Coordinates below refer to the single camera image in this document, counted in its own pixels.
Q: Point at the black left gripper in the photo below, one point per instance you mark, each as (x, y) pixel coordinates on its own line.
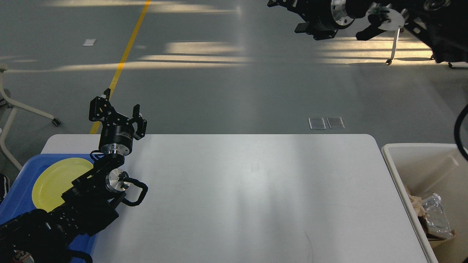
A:
(117, 134)

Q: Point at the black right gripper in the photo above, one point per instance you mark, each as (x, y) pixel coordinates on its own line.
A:
(322, 18)

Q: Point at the yellow plastic plate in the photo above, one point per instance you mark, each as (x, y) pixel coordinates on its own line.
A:
(55, 180)

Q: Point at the brown paper ball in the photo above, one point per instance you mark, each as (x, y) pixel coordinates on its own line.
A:
(417, 205)

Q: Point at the aluminium foil tray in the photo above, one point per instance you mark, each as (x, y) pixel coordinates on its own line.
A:
(435, 221)

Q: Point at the wooden board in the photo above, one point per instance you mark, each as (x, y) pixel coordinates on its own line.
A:
(433, 240)

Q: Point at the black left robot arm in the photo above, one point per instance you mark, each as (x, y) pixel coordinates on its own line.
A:
(90, 204)

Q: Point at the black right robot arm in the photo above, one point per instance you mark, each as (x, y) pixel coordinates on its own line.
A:
(439, 24)

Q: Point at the white office chair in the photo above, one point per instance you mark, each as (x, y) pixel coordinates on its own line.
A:
(392, 57)

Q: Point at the white chair base left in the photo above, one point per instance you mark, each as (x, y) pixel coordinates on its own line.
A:
(14, 105)

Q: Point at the blue plastic tray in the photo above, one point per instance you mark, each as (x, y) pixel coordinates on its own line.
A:
(18, 197)

